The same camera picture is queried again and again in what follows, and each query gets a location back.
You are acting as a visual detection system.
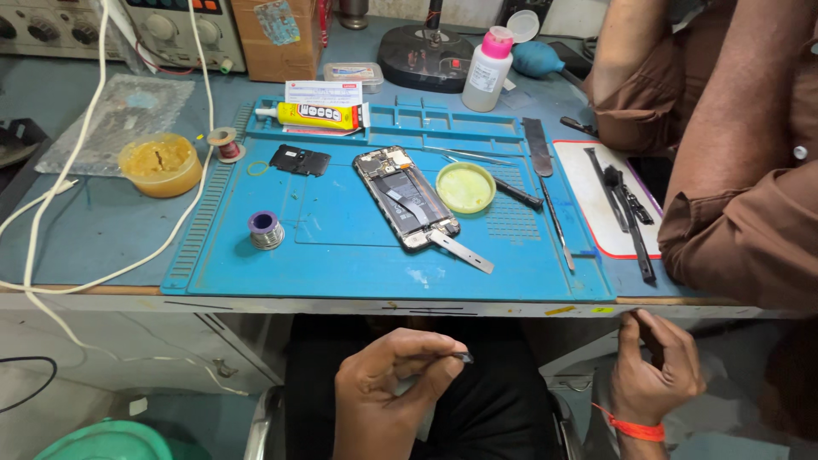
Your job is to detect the person's right hand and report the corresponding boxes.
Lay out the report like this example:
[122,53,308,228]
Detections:
[607,309,707,428]

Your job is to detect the person's left hand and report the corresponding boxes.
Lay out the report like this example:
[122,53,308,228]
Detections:
[332,328,470,449]

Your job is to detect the orange wrist thread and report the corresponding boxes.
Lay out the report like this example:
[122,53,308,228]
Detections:
[591,402,666,443]

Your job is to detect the person's black trousers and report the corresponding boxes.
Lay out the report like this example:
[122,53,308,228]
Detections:
[284,316,558,460]

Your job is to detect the blue silicone repair mat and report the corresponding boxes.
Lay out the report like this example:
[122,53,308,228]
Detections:
[161,96,616,303]

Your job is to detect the flat metal pry tool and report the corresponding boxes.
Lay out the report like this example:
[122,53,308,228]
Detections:
[426,229,495,275]

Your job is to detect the white pad red edge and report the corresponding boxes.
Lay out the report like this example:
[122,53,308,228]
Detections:
[552,140,664,260]

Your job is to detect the thin metal spudger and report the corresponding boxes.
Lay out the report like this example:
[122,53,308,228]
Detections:
[537,175,576,273]

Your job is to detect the opened smartphone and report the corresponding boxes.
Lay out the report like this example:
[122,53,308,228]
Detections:
[353,146,461,253]

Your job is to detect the pale green round lid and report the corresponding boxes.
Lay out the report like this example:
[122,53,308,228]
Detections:
[436,161,497,215]

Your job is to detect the black screwdriver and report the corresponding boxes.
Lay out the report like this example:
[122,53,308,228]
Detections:
[492,175,544,212]

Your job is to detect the white table cabinet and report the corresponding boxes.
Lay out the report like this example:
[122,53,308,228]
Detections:
[0,310,296,396]

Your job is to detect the black phone cover plate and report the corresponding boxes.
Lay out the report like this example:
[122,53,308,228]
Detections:
[269,144,332,178]

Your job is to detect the metal tweezers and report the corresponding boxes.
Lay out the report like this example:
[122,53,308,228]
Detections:
[422,145,515,167]

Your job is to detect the wide metal blade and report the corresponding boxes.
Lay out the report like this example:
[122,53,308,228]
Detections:
[522,117,554,178]

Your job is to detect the small black tool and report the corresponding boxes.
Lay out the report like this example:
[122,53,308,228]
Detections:
[560,115,600,139]

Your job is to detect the green plastic tub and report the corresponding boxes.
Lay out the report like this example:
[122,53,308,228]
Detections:
[34,418,175,460]

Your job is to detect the yellow glue tube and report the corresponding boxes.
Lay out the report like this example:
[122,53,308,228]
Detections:
[255,101,371,132]

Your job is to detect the white paper carton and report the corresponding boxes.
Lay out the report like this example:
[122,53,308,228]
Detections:
[284,80,364,107]

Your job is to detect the yellow flux jar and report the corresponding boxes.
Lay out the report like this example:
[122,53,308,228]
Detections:
[118,133,204,199]

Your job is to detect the small clear plastic box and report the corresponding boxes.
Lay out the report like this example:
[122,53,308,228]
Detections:
[323,62,386,95]

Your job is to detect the white bottle pink cap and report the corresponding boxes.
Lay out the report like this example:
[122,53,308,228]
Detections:
[461,9,541,114]

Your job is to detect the black phone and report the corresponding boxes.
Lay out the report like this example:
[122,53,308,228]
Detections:
[547,41,593,81]

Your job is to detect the black lamp base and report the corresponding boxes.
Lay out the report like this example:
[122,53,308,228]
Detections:
[377,0,475,95]

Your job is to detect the blue air blower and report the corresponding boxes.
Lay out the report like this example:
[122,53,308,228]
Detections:
[511,41,586,89]

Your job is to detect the brown cardboard box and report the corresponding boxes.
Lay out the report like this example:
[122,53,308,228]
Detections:
[230,0,334,83]

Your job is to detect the clear bubble wrap bag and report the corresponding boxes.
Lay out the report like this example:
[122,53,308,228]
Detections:
[35,73,196,177]

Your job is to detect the metal cup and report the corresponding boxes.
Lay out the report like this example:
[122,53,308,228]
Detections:
[337,0,371,32]

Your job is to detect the white bench power supply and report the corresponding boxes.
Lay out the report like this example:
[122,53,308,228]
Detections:
[120,0,248,74]

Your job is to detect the grey bench power supply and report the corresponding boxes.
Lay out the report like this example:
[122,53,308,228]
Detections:
[0,0,124,62]

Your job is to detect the long black frame strip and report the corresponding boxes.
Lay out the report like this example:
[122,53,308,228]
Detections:
[603,165,658,285]

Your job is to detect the solder wire spool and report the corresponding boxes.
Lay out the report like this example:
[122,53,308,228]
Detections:
[248,211,286,251]

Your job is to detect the thin black frame strip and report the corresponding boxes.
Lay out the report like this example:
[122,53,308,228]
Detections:
[583,147,631,233]

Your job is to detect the copper wire spool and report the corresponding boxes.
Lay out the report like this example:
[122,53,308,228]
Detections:
[206,126,247,164]

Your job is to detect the white cable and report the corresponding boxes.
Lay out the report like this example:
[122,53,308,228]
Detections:
[0,0,250,397]
[0,0,216,296]

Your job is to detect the black cable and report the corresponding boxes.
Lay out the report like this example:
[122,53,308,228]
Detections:
[0,356,59,414]

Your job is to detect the red wire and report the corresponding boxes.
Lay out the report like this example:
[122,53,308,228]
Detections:
[135,56,195,77]

